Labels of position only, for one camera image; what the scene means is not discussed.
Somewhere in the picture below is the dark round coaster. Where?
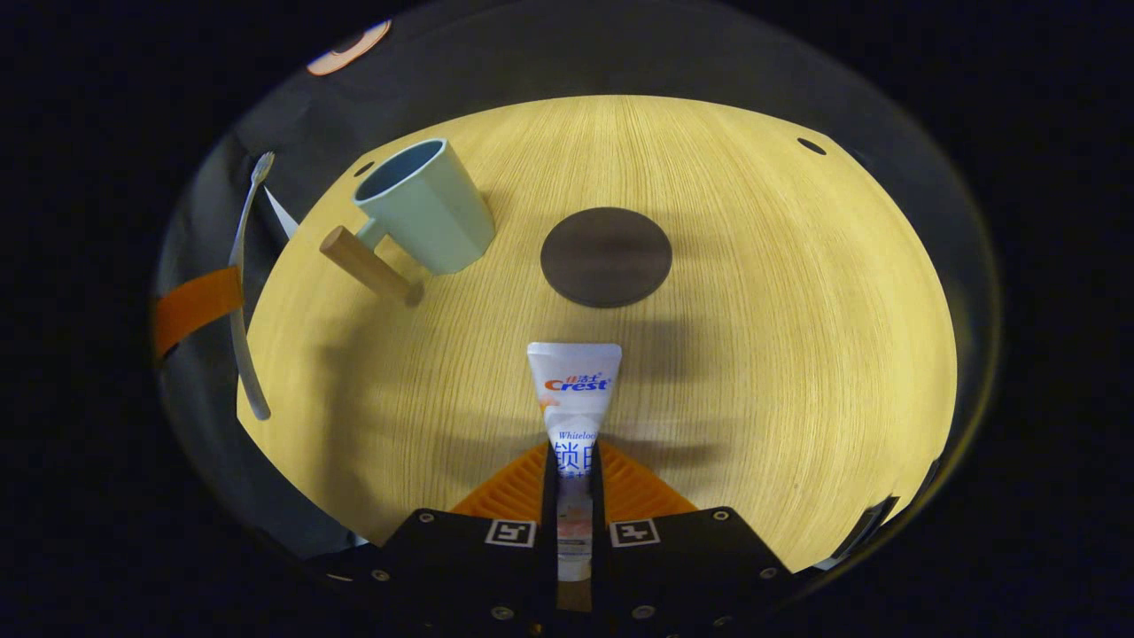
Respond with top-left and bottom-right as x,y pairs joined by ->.
540,207 -> 672,308

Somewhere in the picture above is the white toothpaste tube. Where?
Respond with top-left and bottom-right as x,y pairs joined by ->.
527,342 -> 623,581

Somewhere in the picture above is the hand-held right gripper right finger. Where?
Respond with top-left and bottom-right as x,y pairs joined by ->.
589,441 -> 794,638

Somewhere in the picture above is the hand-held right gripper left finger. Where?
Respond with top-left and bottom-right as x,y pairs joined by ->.
354,441 -> 559,638

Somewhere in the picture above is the white toothbrush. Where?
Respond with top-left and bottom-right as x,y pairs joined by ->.
229,152 -> 276,421

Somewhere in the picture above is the black backdrop cloth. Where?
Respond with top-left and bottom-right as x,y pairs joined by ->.
204,0 -> 887,178

